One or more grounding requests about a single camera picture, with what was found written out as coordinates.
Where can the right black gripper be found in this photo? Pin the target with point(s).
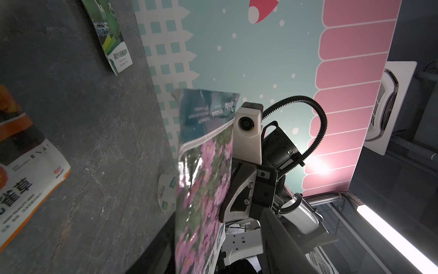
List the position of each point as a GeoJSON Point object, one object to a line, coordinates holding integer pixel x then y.
{"type": "Point", "coordinates": [254, 187]}

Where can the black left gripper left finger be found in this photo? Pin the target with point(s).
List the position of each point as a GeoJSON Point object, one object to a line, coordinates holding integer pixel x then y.
{"type": "Point", "coordinates": [159, 257]}

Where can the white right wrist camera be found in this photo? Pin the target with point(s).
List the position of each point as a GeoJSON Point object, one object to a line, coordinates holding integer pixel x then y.
{"type": "Point", "coordinates": [247, 131]}

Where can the orange black seed packet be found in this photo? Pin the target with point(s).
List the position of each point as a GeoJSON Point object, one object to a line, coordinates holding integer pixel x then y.
{"type": "Point", "coordinates": [31, 168]}

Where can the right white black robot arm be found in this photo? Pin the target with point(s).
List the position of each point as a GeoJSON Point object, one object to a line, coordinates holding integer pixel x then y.
{"type": "Point", "coordinates": [293, 206]}

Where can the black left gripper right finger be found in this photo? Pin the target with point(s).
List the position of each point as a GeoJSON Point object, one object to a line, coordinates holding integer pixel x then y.
{"type": "Point", "coordinates": [281, 254]}

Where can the dark green vegetable seed packet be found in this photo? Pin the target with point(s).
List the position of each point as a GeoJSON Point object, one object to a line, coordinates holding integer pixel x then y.
{"type": "Point", "coordinates": [111, 39]}

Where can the purple flower seed packet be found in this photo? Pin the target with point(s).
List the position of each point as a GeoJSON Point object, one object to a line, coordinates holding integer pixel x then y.
{"type": "Point", "coordinates": [204, 165]}

